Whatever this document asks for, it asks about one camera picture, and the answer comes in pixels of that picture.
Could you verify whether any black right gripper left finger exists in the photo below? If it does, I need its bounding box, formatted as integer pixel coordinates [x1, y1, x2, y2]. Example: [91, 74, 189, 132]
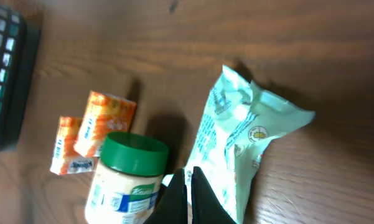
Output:
[144, 169, 187, 224]

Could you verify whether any mint green wipes pack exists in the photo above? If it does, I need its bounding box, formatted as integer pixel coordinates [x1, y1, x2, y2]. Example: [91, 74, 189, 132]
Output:
[184, 65, 315, 223]

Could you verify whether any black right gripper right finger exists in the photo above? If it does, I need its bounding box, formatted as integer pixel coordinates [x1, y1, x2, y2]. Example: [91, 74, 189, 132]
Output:
[191, 167, 235, 224]

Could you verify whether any green-lid seasoning jar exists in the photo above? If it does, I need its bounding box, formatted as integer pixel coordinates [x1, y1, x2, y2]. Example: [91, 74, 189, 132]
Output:
[85, 132, 169, 224]

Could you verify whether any orange tissue pack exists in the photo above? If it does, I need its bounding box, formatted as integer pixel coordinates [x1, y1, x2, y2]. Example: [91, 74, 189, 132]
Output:
[74, 91, 137, 157]
[50, 116, 98, 175]

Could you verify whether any grey plastic basket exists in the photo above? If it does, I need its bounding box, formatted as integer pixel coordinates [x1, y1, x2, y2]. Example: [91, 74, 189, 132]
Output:
[0, 4, 41, 152]

